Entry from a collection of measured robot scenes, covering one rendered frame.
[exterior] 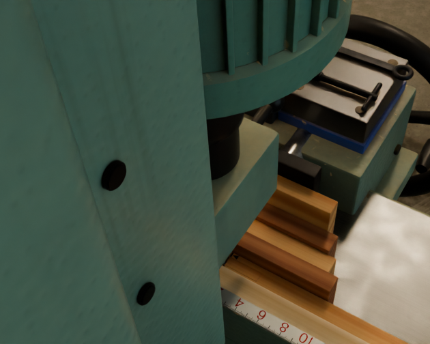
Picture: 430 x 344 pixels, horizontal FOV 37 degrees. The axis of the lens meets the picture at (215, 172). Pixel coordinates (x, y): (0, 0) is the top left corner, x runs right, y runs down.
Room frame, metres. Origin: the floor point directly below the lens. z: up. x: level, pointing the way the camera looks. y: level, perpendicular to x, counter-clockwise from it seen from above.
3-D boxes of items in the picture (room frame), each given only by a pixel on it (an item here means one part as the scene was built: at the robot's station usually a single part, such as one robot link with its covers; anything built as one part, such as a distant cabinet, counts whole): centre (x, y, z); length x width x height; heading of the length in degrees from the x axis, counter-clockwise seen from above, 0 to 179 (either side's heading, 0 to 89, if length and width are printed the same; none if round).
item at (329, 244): (0.35, -0.02, 0.93); 0.19 x 0.02 x 0.05; 54
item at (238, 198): (0.29, 0.02, 1.03); 0.14 x 0.07 x 0.09; 144
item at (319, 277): (0.31, -0.02, 0.93); 0.18 x 0.02 x 0.06; 54
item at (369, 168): (0.45, -0.11, 0.92); 0.15 x 0.13 x 0.09; 54
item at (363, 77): (0.46, -0.11, 0.99); 0.13 x 0.11 x 0.06; 54
